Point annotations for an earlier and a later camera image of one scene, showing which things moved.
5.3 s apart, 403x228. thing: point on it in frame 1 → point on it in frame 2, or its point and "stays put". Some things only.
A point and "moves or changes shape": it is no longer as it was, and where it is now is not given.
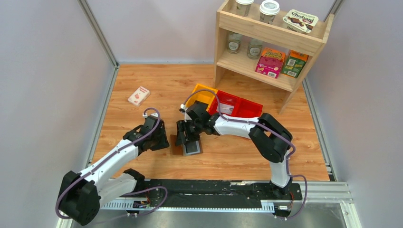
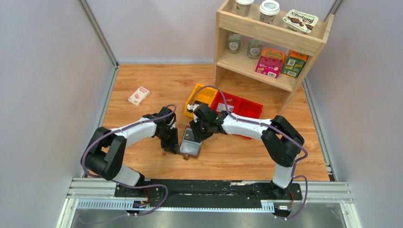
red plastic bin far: (244, 108) stays put
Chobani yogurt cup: (299, 21) stays put
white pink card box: (140, 95) stays put
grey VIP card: (191, 147) moves or changes shape
